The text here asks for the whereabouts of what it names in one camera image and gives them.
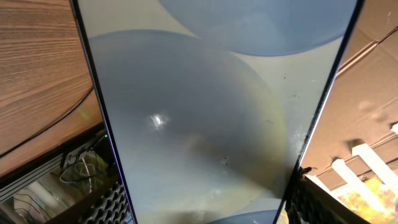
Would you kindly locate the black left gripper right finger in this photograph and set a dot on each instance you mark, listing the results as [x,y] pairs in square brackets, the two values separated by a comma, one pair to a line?
[306,202]

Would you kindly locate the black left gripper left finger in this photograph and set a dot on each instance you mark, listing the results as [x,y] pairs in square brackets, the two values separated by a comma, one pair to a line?
[99,207]

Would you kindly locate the blue Galaxy smartphone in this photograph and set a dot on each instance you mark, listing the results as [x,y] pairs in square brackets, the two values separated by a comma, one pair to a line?
[210,105]

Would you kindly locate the brown cardboard box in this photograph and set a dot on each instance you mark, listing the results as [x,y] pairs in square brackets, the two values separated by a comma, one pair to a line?
[362,105]

